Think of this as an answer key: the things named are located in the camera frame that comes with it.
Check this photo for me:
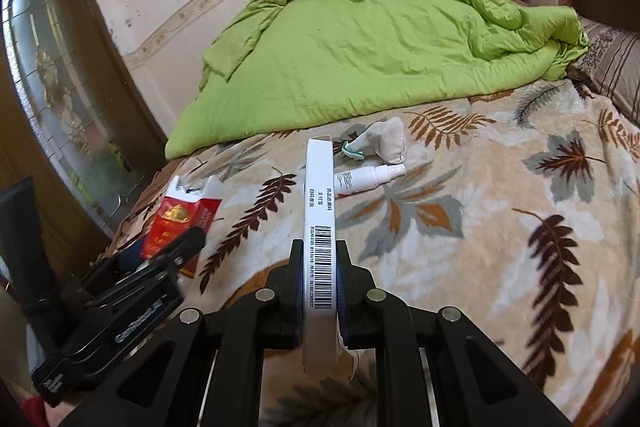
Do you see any white spray bottle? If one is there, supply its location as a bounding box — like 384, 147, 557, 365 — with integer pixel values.
334, 163, 406, 198

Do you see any striped brown pillow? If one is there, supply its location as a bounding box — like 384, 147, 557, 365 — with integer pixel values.
570, 17, 640, 122

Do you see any green white plastic piece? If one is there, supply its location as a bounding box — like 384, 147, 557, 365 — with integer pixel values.
340, 139, 368, 160

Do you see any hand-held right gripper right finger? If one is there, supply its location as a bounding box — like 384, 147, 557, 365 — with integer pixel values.
335, 239, 571, 427

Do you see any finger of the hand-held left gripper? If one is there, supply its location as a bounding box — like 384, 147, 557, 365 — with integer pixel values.
90, 239, 151, 282
115, 227, 207, 288

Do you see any red plastic bag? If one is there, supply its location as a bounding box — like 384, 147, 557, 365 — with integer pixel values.
140, 174, 223, 280

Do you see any wooden door with glass panel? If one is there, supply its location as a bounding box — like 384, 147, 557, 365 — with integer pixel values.
0, 0, 168, 293

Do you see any crumpled beige tissue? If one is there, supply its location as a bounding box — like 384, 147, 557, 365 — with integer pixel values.
350, 117, 408, 162

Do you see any long white barcode box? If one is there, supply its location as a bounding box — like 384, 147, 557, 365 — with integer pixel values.
301, 134, 357, 380

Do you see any green quilt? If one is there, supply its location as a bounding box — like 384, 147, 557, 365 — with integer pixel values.
165, 0, 591, 160

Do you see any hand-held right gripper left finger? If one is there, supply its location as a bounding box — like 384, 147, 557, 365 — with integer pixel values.
60, 237, 306, 427

